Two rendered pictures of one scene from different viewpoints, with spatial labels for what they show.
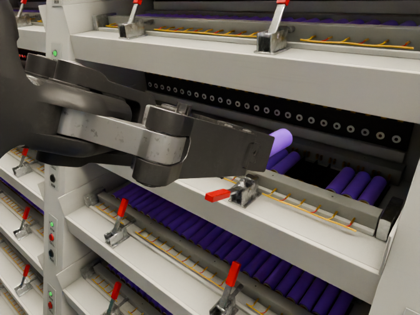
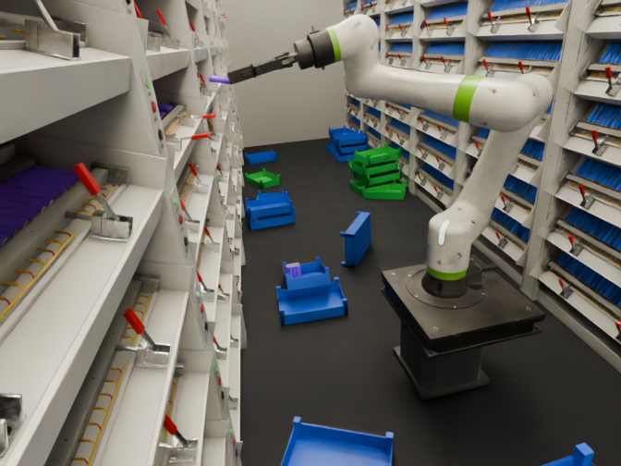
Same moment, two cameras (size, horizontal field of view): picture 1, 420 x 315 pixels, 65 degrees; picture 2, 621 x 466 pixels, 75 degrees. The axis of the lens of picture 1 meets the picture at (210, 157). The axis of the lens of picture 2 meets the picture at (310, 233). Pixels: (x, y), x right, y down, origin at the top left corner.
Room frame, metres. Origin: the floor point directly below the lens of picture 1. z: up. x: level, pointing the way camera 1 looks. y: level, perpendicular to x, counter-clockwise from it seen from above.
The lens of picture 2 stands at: (0.97, 0.97, 1.13)
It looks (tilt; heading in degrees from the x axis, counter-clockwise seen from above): 26 degrees down; 226
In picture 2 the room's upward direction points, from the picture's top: 5 degrees counter-clockwise
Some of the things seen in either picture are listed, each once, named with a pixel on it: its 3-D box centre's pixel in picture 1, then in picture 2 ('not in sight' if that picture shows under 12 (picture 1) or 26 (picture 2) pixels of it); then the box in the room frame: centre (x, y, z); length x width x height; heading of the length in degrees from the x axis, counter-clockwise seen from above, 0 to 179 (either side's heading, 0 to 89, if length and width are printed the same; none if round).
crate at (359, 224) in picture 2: not in sight; (356, 239); (-0.60, -0.31, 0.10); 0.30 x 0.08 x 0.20; 20
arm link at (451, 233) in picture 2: not in sight; (450, 242); (-0.12, 0.46, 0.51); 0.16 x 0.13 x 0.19; 5
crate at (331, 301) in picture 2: not in sight; (310, 300); (-0.08, -0.16, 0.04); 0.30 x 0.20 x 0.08; 143
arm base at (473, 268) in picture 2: not in sight; (461, 275); (-0.15, 0.49, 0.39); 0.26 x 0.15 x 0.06; 145
